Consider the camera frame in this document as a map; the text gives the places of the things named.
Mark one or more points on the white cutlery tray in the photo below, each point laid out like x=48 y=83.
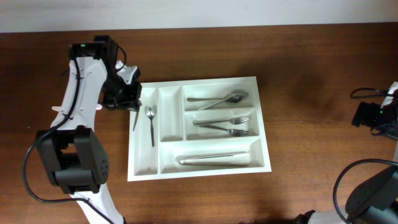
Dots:
x=175 y=134

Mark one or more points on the metal chopstick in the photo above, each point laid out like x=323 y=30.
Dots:
x=216 y=162
x=202 y=156

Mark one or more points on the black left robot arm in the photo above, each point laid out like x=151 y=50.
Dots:
x=72 y=155

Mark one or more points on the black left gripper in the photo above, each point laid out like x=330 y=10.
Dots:
x=131 y=98

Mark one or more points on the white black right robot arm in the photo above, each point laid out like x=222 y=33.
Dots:
x=374 y=200

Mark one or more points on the pink plastic knife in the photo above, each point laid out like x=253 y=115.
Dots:
x=59 y=108

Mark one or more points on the small metal spoon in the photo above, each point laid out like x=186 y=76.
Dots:
x=150 y=114
x=137 y=115

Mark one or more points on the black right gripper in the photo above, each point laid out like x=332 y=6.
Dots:
x=365 y=113

